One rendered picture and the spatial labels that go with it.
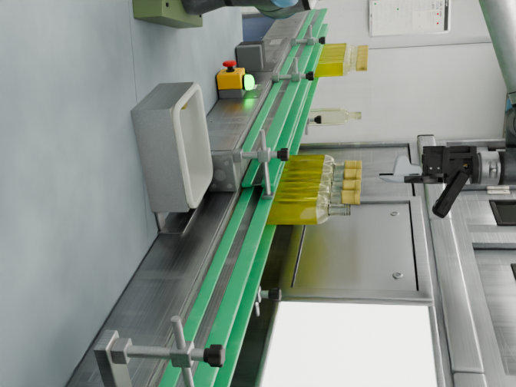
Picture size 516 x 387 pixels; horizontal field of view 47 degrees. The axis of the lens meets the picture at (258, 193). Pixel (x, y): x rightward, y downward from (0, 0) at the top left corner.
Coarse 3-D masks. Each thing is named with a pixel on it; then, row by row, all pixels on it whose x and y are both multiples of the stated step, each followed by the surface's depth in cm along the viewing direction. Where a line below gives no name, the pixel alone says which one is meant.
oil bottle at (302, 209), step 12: (276, 204) 138; (288, 204) 137; (300, 204) 137; (312, 204) 136; (324, 204) 136; (276, 216) 139; (288, 216) 138; (300, 216) 138; (312, 216) 137; (324, 216) 137
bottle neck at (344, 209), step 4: (332, 204) 138; (336, 204) 138; (340, 204) 137; (344, 204) 137; (348, 204) 137; (332, 208) 137; (336, 208) 137; (340, 208) 137; (344, 208) 137; (348, 208) 137; (332, 212) 137; (336, 212) 137; (340, 212) 137; (344, 212) 137; (348, 212) 137
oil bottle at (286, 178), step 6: (282, 174) 152; (288, 174) 151; (294, 174) 151; (300, 174) 151; (306, 174) 150; (312, 174) 150; (318, 174) 150; (324, 174) 149; (282, 180) 149; (288, 180) 148; (294, 180) 148; (300, 180) 148; (306, 180) 147; (312, 180) 147; (318, 180) 147; (324, 180) 146; (330, 180) 147; (330, 186) 147
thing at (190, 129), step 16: (192, 96) 125; (176, 112) 111; (192, 112) 127; (176, 128) 112; (192, 128) 129; (192, 144) 130; (208, 144) 130; (192, 160) 132; (208, 160) 132; (192, 176) 132; (208, 176) 132; (192, 192) 125
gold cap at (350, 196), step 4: (344, 192) 142; (348, 192) 142; (352, 192) 142; (356, 192) 141; (344, 196) 142; (348, 196) 141; (352, 196) 141; (356, 196) 141; (344, 200) 142; (348, 200) 141; (352, 200) 141; (356, 200) 141; (352, 204) 142; (356, 204) 142
